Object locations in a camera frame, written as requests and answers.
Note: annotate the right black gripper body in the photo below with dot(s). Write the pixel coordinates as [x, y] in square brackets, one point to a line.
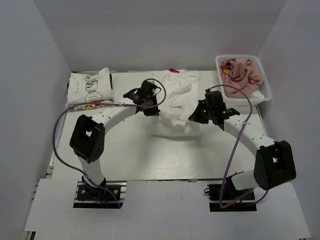
[211, 112]

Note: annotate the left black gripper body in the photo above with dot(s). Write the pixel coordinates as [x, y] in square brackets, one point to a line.
[151, 100]

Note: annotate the white red print t-shirt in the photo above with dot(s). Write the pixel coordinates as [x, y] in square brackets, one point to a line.
[182, 93]

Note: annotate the plain white t-shirt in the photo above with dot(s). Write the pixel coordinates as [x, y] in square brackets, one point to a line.
[257, 95]

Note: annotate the pink t-shirt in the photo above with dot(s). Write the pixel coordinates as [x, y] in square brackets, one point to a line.
[241, 73]

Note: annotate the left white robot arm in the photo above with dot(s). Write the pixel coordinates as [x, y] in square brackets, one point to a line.
[88, 137]

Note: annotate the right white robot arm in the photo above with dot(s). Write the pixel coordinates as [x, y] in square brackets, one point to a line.
[274, 163]

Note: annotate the white plastic basket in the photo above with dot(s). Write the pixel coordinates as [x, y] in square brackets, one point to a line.
[230, 94]

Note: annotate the folded colourful cartoon t-shirt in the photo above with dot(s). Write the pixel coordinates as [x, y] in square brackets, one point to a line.
[91, 105]

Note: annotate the folded white cartoon t-shirt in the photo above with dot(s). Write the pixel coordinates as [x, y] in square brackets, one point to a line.
[90, 87]

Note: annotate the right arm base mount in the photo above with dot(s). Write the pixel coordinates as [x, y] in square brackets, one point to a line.
[245, 204]

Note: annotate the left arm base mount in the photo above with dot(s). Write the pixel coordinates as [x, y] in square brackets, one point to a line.
[85, 198]

